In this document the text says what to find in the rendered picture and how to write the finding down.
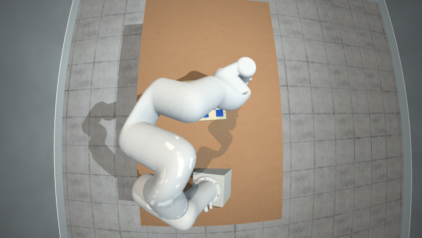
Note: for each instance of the blue and cream chessboard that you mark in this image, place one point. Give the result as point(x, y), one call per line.
point(215, 114)

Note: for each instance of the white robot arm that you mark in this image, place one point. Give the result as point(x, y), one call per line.
point(171, 156)

